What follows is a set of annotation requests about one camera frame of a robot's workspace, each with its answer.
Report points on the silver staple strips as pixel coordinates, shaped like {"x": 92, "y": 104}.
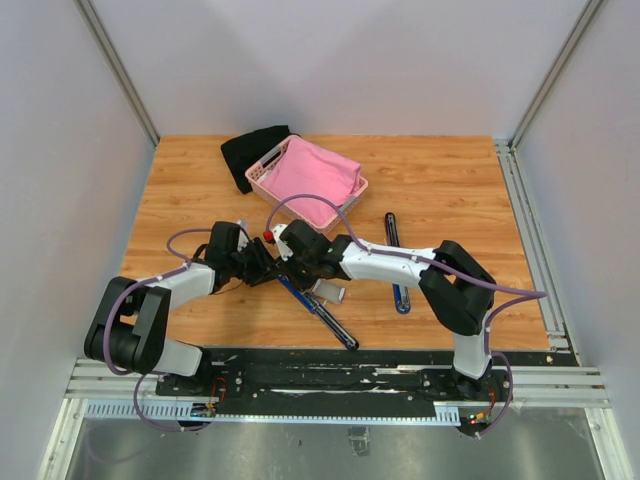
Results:
{"x": 328, "y": 291}

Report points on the pink plastic basket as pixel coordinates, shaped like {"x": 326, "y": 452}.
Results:
{"x": 260, "y": 167}

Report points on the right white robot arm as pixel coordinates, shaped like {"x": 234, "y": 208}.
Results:
{"x": 457, "y": 289}

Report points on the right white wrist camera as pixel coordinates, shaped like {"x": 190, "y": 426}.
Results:
{"x": 274, "y": 236}

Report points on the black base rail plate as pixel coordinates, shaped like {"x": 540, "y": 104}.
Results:
{"x": 340, "y": 385}

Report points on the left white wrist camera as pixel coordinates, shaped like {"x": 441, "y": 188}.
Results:
{"x": 244, "y": 238}

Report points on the pink folded cloth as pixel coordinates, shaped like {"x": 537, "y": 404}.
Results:
{"x": 304, "y": 168}

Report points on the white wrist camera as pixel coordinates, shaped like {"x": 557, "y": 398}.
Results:
{"x": 244, "y": 238}
{"x": 274, "y": 236}

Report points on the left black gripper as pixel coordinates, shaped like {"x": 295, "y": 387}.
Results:
{"x": 264, "y": 262}

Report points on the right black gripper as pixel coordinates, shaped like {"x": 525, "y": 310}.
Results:
{"x": 286, "y": 268}

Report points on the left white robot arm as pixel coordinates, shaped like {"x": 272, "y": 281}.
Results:
{"x": 129, "y": 330}

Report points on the black folded cloth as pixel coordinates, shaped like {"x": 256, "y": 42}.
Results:
{"x": 242, "y": 152}

